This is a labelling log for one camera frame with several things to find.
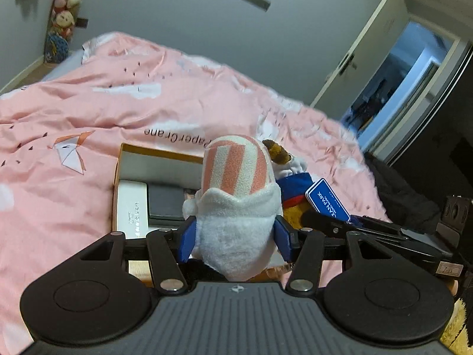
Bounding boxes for white striped plush toy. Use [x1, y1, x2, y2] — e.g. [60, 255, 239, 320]
[183, 135, 283, 282]

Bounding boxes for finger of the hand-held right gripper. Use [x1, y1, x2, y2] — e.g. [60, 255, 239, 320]
[301, 216, 455, 263]
[349, 214, 440, 243]

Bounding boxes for dark grey box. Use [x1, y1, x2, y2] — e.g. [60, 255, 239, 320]
[147, 183, 187, 226]

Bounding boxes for white door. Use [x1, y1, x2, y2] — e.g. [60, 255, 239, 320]
[310, 0, 412, 119]

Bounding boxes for black door handle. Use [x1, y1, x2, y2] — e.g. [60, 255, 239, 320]
[334, 54, 357, 72]

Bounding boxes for yellow cardboard box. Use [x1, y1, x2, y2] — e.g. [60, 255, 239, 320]
[111, 142, 296, 289]

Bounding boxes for column of plush toys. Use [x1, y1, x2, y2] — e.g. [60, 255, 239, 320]
[44, 0, 91, 65]

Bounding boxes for blue hang tag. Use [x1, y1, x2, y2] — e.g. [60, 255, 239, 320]
[305, 178, 351, 222]

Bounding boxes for brown plush dog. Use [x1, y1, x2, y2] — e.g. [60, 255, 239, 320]
[260, 139, 315, 230]

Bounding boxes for dark cloth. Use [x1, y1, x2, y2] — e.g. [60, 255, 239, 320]
[365, 155, 448, 227]

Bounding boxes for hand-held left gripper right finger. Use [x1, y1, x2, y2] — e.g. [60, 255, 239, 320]
[274, 214, 396, 294]

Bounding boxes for white door frame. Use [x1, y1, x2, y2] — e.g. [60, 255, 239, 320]
[364, 18, 473, 164]

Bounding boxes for pink printed blanket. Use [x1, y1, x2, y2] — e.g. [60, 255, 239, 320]
[0, 31, 392, 355]

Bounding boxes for white box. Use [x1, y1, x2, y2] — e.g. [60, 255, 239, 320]
[116, 180, 150, 238]

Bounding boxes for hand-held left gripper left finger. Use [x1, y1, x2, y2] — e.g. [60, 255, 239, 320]
[79, 217, 196, 294]

